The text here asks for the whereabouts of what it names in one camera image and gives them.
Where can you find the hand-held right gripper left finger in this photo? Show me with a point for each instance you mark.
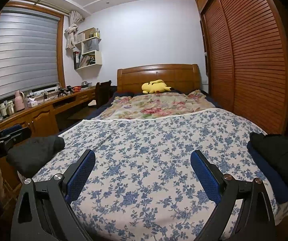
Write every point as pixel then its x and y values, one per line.
pixel 80 175

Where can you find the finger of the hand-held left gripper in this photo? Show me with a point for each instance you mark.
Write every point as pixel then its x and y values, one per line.
pixel 10 129
pixel 18 135

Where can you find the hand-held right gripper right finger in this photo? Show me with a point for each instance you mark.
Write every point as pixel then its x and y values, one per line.
pixel 205 178

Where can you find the black jacket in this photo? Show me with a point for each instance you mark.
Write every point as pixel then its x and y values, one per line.
pixel 33 153

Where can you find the group of small white bottles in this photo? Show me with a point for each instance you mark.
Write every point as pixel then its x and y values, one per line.
pixel 6 109

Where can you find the pink thermos jug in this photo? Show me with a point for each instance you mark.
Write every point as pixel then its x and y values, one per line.
pixel 19 101

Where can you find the wooden desk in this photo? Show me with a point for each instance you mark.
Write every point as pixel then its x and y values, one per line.
pixel 43 118

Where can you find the folded navy garment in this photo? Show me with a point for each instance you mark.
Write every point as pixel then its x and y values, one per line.
pixel 266 178

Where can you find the blue floral bedspread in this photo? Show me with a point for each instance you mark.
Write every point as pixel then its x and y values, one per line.
pixel 146 155

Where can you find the black gadget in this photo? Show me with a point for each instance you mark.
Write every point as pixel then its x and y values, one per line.
pixel 65 91

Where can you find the grey window blind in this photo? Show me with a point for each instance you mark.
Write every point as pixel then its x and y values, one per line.
pixel 23 57

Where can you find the red basket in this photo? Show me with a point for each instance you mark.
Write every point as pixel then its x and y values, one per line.
pixel 76 89

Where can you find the folded black garment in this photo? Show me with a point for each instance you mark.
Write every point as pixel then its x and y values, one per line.
pixel 281 155

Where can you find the metal bowl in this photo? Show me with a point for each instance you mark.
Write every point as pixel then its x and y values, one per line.
pixel 84 85

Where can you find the dark wooden chair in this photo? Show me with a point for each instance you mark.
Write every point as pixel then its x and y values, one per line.
pixel 102 93

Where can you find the pink floral quilt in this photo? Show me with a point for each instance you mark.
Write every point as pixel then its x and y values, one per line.
pixel 159 105

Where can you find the yellow plush toy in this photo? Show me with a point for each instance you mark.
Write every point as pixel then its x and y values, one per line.
pixel 155 87

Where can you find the wooden bed headboard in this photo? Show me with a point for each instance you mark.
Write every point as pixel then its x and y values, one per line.
pixel 159 75

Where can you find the tied beige curtain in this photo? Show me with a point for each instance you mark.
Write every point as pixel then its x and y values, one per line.
pixel 71 32

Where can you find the white paper bag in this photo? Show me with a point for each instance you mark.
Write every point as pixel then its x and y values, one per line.
pixel 91 45

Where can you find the curtain rod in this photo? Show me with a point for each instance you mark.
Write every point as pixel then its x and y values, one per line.
pixel 41 5

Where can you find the wooden louvered wardrobe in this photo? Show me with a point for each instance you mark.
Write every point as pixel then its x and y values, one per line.
pixel 254 55

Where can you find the white wall shelf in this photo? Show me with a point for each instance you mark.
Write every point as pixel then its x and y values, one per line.
pixel 97 59

